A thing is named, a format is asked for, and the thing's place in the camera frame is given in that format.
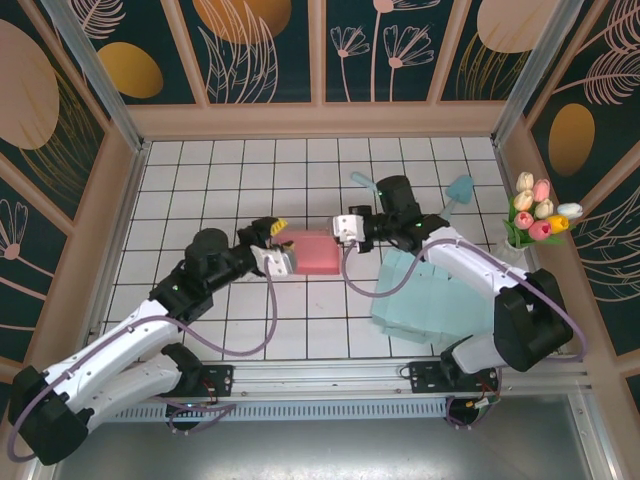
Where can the pink cloth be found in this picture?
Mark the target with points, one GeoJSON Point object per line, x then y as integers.
{"type": "Point", "coordinates": [315, 255]}

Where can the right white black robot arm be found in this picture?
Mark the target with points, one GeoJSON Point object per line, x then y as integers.
{"type": "Point", "coordinates": [470, 260]}

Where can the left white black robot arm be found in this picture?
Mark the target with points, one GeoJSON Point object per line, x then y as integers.
{"type": "Point", "coordinates": [100, 350]}

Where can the light blue toy garden fork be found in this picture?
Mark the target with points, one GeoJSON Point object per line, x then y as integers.
{"type": "Point", "coordinates": [359, 178]}

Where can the light blue toy shovel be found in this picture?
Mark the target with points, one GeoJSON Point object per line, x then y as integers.
{"type": "Point", "coordinates": [460, 190]}

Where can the white ribbed vase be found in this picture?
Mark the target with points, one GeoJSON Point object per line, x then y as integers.
{"type": "Point", "coordinates": [515, 250]}

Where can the artificial tulip bouquet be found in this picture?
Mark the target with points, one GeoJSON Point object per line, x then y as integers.
{"type": "Point", "coordinates": [530, 220]}

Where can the small circuit board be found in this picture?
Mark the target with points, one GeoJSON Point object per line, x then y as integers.
{"type": "Point", "coordinates": [484, 407]}
{"type": "Point", "coordinates": [187, 407]}

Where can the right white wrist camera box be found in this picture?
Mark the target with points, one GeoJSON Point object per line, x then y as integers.
{"type": "Point", "coordinates": [347, 227]}

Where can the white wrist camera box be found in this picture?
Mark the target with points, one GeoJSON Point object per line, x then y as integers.
{"type": "Point", "coordinates": [347, 227]}
{"type": "Point", "coordinates": [272, 262]}

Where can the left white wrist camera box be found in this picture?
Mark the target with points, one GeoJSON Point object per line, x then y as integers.
{"type": "Point", "coordinates": [272, 262]}

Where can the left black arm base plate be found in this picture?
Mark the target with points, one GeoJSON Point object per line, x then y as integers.
{"type": "Point", "coordinates": [220, 377]}

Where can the aluminium mounting rail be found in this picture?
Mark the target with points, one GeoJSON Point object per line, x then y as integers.
{"type": "Point", "coordinates": [320, 377]}

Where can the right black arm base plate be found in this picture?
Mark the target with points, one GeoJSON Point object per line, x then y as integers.
{"type": "Point", "coordinates": [425, 380]}

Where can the aluminium corner post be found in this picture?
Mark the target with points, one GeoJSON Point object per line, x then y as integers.
{"type": "Point", "coordinates": [100, 85]}
{"type": "Point", "coordinates": [530, 70]}

